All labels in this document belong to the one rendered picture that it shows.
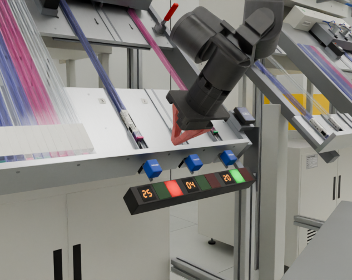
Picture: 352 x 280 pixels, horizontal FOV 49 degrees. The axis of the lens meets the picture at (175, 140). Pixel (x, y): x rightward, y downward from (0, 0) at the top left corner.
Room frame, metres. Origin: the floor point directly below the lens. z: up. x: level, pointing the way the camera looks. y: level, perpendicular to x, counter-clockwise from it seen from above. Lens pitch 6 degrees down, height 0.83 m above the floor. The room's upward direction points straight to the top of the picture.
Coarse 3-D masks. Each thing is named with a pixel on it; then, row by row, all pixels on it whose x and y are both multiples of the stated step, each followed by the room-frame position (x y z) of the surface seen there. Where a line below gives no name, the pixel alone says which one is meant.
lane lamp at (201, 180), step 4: (196, 176) 0.79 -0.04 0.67; (200, 176) 0.80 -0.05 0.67; (204, 176) 0.80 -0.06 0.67; (196, 180) 0.78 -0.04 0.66; (200, 180) 0.79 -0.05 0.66; (204, 180) 0.79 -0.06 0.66; (200, 184) 0.78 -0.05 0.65; (204, 184) 0.78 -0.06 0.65; (208, 184) 0.79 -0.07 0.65; (204, 188) 0.78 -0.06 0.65; (208, 188) 0.78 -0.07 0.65
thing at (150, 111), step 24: (72, 96) 0.78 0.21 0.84; (96, 96) 0.81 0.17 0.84; (120, 96) 0.85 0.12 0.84; (144, 96) 0.90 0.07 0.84; (96, 120) 0.76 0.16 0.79; (120, 120) 0.79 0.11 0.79; (144, 120) 0.83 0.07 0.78; (168, 120) 0.87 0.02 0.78; (216, 120) 0.97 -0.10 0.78; (96, 144) 0.71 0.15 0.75; (120, 144) 0.74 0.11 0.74; (144, 144) 0.77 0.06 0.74; (168, 144) 0.81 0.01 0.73
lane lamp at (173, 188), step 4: (168, 184) 0.74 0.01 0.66; (172, 184) 0.74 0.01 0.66; (176, 184) 0.75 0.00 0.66; (168, 188) 0.73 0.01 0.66; (172, 188) 0.73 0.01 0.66; (176, 188) 0.74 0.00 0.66; (172, 192) 0.72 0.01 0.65; (176, 192) 0.73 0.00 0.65; (180, 192) 0.73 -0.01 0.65; (172, 196) 0.72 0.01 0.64
